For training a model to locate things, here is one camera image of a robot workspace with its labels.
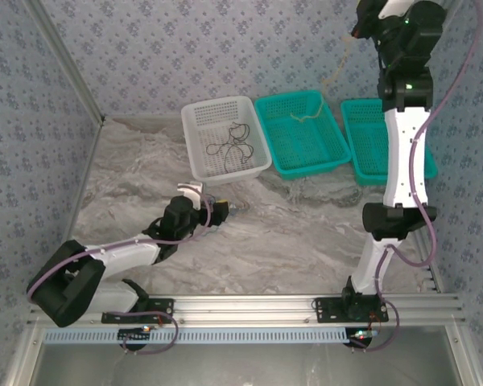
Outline thin black cable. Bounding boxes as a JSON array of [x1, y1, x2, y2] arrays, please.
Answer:
[[206, 121, 255, 175]]

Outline thin yellow cable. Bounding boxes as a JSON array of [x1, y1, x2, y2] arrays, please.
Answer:
[[290, 34, 353, 121]]

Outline white plastic basket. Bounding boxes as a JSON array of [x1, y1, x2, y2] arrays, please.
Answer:
[[180, 96, 273, 187]]

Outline teal plastic basket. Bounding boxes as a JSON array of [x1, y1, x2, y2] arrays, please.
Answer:
[[340, 98, 439, 187], [253, 89, 353, 181]]

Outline small LED circuit board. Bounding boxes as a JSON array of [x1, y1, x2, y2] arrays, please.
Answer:
[[348, 328, 378, 347], [118, 327, 153, 343]]

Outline grey metal panel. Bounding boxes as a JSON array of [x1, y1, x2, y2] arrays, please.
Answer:
[[35, 343, 464, 386]]

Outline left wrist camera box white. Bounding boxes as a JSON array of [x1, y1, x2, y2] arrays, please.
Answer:
[[176, 182, 205, 207]]

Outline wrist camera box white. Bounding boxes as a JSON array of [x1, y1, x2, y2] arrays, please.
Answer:
[[377, 0, 412, 20], [176, 182, 205, 207]]

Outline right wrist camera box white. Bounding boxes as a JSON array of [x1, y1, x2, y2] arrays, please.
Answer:
[[377, 0, 412, 20]]

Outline aluminium corner post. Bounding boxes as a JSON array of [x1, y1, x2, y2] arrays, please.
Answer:
[[442, 0, 467, 31], [23, 0, 106, 124]]

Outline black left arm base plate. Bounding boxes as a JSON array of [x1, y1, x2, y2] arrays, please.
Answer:
[[101, 298, 175, 324]]

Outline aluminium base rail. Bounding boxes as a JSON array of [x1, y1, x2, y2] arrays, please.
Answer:
[[26, 293, 467, 327]]

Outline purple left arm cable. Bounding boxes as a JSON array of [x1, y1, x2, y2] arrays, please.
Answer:
[[26, 191, 217, 355]]

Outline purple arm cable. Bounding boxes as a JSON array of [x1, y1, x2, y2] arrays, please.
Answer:
[[348, 0, 483, 355], [26, 191, 217, 355]]

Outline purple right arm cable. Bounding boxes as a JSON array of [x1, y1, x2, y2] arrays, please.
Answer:
[[348, 0, 483, 355]]

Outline white slotted cable duct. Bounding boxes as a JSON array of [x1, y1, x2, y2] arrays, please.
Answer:
[[43, 326, 347, 345]]

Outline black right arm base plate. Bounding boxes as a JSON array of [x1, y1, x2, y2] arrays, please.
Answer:
[[313, 297, 390, 324]]

